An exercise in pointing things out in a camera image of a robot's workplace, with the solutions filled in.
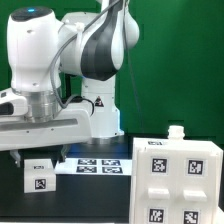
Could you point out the white cabinet top block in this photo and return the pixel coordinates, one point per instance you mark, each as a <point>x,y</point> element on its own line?
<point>39,176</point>

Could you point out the white marker sheet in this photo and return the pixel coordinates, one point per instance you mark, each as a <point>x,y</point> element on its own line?
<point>94,166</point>

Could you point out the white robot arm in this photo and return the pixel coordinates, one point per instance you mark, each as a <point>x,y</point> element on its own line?
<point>63,76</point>

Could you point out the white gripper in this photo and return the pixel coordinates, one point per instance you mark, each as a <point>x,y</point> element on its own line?
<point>71,125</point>

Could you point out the white cabinet body box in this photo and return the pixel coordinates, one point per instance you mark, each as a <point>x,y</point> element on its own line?
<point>177,147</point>

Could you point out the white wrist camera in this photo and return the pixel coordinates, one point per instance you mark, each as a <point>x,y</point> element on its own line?
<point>12,104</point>

